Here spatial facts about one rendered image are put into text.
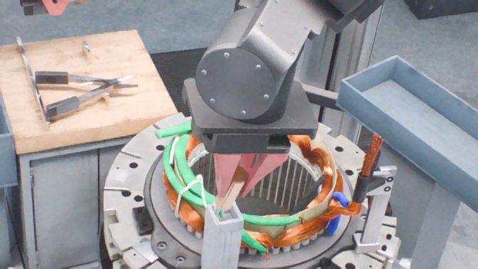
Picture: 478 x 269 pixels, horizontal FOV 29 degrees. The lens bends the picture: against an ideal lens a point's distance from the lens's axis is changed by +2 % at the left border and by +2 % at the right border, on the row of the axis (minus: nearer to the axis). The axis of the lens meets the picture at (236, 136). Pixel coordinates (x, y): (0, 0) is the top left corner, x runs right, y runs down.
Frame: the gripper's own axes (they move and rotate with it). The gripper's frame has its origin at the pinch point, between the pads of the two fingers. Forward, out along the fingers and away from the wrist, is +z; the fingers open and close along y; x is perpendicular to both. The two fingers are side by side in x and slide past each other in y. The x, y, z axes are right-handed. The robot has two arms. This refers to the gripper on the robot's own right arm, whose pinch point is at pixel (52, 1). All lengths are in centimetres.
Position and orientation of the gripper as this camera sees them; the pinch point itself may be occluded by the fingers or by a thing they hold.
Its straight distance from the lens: 116.4
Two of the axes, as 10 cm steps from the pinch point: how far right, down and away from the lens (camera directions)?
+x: 9.3, -1.6, 3.4
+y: 3.6, 6.5, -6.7
